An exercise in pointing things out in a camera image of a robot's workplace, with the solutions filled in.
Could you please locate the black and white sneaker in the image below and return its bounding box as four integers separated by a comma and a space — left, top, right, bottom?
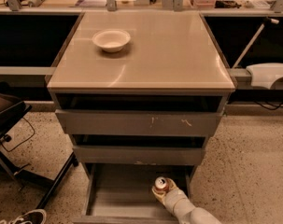
0, 209, 47, 224

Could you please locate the black floor cable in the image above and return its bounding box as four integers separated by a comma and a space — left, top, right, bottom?
0, 117, 36, 153

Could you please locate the black chair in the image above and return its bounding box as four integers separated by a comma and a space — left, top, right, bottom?
0, 81, 79, 215

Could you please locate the middle grey drawer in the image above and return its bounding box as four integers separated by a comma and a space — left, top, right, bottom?
73, 146, 205, 165

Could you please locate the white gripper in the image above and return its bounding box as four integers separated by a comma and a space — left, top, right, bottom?
151, 178, 194, 217

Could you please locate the white dustpan with handle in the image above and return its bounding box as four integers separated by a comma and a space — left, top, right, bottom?
229, 17, 283, 90

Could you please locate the open bottom grey drawer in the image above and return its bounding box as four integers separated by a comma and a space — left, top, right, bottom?
73, 164, 193, 224

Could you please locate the top grey drawer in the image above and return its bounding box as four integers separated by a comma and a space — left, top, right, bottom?
55, 109, 221, 136

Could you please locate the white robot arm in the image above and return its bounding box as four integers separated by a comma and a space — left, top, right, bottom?
151, 176, 222, 224

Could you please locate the white paper bowl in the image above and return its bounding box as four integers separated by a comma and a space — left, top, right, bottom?
92, 29, 131, 53

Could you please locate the orange coke can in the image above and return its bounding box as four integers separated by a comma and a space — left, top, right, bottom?
154, 176, 169, 192

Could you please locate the grey drawer cabinet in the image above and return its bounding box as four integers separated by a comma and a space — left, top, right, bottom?
46, 10, 236, 224

